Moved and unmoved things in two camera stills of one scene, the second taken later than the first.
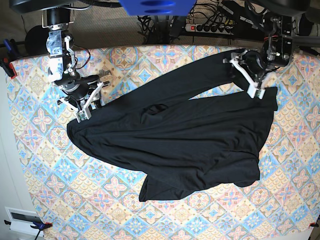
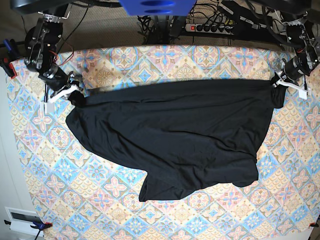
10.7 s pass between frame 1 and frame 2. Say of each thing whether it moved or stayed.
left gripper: moved
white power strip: stayed
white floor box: stayed
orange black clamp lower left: stayed
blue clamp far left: stayed
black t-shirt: moved
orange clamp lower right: stayed
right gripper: moved
